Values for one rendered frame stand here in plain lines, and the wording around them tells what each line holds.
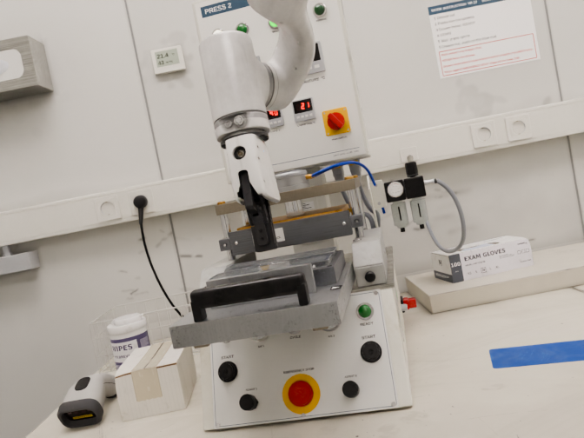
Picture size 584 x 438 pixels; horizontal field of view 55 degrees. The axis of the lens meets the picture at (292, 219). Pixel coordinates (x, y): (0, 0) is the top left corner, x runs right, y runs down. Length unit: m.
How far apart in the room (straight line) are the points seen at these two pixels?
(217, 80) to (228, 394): 0.50
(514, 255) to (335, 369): 0.78
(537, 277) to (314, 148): 0.63
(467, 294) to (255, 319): 0.81
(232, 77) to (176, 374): 0.55
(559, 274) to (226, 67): 0.98
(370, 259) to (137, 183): 0.96
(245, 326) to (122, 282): 1.08
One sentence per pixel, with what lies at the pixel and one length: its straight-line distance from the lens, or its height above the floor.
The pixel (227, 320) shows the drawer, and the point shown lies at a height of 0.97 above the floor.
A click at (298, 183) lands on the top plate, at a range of 1.10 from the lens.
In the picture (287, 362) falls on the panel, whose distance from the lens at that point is 0.95.
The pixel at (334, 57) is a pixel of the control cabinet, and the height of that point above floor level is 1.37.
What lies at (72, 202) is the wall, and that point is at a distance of 1.75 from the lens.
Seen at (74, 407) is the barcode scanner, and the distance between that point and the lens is 1.16.
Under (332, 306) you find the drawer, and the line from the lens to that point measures 0.69.
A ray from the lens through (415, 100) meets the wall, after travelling 1.73.
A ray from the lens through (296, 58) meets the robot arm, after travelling 0.90.
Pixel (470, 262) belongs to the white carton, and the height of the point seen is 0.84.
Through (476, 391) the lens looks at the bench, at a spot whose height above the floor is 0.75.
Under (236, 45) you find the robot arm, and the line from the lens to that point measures 0.88.
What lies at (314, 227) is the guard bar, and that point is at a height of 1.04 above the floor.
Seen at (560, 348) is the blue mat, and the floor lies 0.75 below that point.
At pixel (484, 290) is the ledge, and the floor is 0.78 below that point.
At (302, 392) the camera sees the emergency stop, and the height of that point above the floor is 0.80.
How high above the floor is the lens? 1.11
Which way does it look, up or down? 3 degrees down
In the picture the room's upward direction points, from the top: 11 degrees counter-clockwise
